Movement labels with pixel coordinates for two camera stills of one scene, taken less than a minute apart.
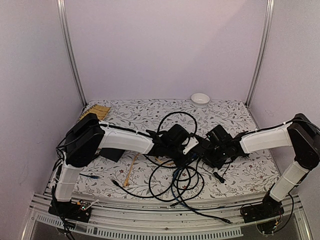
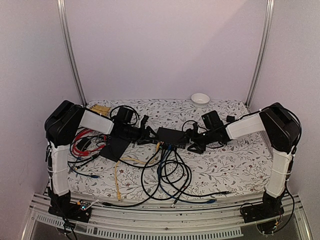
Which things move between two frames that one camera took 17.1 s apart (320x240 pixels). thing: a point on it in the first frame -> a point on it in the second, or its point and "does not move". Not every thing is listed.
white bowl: (200, 99) does not move
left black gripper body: (173, 154) -> (129, 133)
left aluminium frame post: (65, 26) does not move
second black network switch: (112, 154) does not move
